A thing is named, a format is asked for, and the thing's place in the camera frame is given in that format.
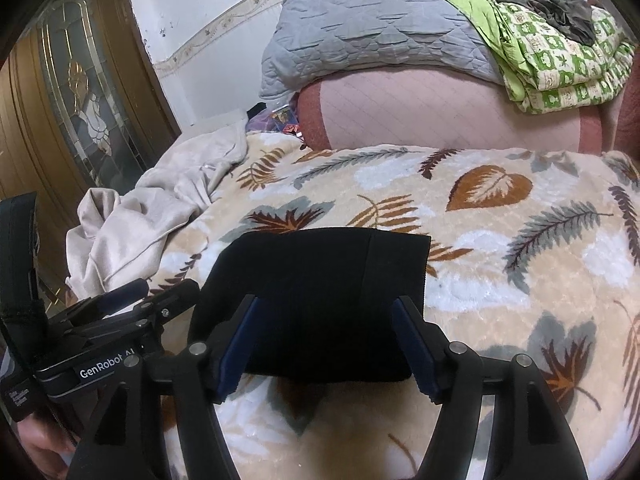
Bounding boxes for black camera box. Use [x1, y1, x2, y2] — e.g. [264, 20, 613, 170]
[1, 192, 47, 370]

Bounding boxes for wooden glass door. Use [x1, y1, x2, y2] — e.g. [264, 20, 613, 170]
[1, 0, 179, 297]

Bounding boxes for dark grey garment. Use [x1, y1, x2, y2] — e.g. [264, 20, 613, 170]
[495, 0, 597, 47]

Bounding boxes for pink quilted mattress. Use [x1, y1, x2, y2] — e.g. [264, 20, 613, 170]
[297, 66, 640, 154]

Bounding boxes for green patterned folded blanket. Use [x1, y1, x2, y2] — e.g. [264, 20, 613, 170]
[446, 0, 636, 114]

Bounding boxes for beige crumpled cloth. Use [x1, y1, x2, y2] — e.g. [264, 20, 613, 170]
[66, 119, 247, 299]

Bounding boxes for grey quilted blanket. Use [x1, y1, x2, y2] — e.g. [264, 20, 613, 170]
[259, 0, 502, 102]

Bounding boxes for colourful small items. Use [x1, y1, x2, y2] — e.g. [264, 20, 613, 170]
[245, 103, 304, 140]

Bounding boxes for leaf pattern beige blanket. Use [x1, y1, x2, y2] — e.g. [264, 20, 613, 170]
[149, 133, 639, 479]

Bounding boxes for person's left hand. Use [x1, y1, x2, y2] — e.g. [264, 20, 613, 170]
[17, 414, 76, 480]

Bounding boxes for black pants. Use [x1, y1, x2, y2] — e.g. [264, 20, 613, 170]
[189, 228, 431, 384]

